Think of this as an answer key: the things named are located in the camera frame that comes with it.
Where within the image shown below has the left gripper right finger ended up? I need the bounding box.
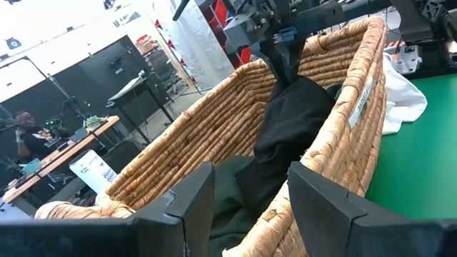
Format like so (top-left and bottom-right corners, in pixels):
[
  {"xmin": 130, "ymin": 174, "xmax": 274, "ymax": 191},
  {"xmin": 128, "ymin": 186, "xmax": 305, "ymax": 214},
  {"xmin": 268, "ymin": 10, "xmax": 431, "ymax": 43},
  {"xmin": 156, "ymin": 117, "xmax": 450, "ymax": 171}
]
[{"xmin": 287, "ymin": 161, "xmax": 457, "ymax": 257}]

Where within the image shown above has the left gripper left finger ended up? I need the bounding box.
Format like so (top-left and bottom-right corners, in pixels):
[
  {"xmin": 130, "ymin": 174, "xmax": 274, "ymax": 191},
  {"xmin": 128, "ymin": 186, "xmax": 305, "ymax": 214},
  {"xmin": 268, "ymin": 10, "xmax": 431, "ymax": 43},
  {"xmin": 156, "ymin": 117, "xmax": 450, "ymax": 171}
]
[{"xmin": 0, "ymin": 161, "xmax": 216, "ymax": 257}]

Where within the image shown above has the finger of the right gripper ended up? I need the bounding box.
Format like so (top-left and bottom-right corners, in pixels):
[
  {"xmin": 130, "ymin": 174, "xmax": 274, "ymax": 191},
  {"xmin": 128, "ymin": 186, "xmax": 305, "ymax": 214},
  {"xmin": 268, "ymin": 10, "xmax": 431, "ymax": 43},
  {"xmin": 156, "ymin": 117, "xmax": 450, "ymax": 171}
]
[
  {"xmin": 283, "ymin": 35, "xmax": 306, "ymax": 81},
  {"xmin": 259, "ymin": 41, "xmax": 287, "ymax": 87}
]

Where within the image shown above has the black garment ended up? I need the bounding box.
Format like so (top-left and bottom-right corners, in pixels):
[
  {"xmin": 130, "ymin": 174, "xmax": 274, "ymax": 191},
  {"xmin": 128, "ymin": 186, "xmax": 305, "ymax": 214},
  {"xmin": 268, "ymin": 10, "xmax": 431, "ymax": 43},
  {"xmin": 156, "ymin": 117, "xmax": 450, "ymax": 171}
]
[{"xmin": 235, "ymin": 75, "xmax": 336, "ymax": 218}]

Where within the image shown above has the dark green garment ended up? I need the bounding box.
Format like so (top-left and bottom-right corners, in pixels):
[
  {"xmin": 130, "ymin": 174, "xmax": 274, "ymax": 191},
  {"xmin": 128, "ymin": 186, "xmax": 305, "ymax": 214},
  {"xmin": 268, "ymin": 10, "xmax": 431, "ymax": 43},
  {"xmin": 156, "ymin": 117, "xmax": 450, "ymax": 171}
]
[{"xmin": 206, "ymin": 155, "xmax": 265, "ymax": 257}]

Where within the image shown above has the grey fabric curtain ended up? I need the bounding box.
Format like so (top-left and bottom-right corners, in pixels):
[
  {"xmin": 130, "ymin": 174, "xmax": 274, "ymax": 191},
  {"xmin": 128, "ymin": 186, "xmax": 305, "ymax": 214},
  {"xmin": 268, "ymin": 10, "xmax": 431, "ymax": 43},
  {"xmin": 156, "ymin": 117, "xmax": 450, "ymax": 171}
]
[{"xmin": 167, "ymin": 0, "xmax": 236, "ymax": 91}]

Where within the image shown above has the woven wicker basket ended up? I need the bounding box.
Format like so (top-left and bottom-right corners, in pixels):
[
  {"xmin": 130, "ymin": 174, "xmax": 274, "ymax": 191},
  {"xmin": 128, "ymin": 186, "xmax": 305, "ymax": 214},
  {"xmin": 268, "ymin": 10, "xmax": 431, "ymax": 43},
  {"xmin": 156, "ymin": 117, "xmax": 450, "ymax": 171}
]
[{"xmin": 34, "ymin": 16, "xmax": 388, "ymax": 257}]

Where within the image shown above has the white cylindrical container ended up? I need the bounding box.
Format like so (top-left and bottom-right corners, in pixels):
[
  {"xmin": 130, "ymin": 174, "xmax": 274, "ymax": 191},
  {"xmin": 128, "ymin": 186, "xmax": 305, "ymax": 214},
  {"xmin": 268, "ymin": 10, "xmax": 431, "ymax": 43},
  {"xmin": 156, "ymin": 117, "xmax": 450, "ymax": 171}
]
[{"xmin": 69, "ymin": 148, "xmax": 119, "ymax": 196}]

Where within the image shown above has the green table mat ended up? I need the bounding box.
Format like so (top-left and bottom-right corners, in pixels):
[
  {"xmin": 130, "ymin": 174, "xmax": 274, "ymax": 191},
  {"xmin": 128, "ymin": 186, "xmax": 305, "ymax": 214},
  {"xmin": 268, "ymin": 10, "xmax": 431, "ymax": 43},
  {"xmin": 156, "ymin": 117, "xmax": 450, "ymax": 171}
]
[{"xmin": 364, "ymin": 73, "xmax": 457, "ymax": 221}]

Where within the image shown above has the white garment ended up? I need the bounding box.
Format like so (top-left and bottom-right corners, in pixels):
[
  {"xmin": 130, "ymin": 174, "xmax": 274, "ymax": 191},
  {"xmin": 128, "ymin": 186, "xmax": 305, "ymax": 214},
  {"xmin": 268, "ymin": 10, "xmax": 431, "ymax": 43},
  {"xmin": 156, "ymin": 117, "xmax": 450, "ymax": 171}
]
[{"xmin": 381, "ymin": 51, "xmax": 428, "ymax": 136}]

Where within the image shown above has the long wooden desk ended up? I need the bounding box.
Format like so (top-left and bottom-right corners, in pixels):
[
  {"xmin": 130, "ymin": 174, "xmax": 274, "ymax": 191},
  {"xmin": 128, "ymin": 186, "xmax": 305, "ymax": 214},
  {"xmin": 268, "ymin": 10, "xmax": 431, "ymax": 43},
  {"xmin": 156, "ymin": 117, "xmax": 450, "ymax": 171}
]
[{"xmin": 1, "ymin": 114, "xmax": 121, "ymax": 204}]

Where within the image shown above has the small green plant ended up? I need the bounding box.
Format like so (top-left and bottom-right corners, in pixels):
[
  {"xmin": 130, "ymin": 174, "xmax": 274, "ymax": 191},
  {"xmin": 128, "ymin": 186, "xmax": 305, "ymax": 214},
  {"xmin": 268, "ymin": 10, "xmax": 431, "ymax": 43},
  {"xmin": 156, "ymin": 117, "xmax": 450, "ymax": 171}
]
[{"xmin": 85, "ymin": 114, "xmax": 107, "ymax": 130}]

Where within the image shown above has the black stand table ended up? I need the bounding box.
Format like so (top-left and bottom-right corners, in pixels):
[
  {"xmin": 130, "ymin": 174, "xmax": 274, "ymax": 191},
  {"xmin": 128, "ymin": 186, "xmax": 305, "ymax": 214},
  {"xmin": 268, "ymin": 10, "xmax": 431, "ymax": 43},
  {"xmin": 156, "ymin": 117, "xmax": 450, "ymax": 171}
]
[{"xmin": 106, "ymin": 75, "xmax": 176, "ymax": 146}]

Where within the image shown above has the teal container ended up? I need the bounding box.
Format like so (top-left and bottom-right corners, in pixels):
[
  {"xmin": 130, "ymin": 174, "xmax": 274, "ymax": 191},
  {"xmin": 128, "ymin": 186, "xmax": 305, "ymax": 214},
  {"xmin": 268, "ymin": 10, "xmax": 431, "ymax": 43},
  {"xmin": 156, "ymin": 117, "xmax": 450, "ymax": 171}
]
[{"xmin": 21, "ymin": 158, "xmax": 42, "ymax": 176}]

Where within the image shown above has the person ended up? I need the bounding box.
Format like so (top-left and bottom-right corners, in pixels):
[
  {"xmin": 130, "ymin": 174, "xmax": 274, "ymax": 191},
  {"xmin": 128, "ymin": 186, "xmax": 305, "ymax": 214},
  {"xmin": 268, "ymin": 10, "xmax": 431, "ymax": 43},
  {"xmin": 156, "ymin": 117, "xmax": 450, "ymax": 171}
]
[{"xmin": 12, "ymin": 110, "xmax": 65, "ymax": 161}]

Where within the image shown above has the black partition panel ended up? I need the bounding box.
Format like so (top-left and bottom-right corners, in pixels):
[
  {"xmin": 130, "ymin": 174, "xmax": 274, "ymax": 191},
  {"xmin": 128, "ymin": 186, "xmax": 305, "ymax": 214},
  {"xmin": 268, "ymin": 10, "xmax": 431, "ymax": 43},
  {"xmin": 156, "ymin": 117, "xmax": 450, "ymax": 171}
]
[{"xmin": 0, "ymin": 34, "xmax": 171, "ymax": 179}]

